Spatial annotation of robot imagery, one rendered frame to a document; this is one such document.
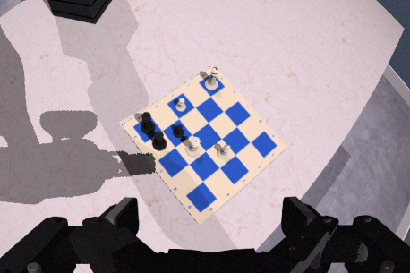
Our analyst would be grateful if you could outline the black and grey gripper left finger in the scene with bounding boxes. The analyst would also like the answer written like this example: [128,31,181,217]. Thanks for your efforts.
[0,197,184,273]

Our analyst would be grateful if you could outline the blue and cream chessboard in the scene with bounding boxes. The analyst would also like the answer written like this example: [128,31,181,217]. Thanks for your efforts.
[123,65,286,224]

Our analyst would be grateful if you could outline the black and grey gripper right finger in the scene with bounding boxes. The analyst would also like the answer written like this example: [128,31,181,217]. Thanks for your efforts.
[242,196,410,273]

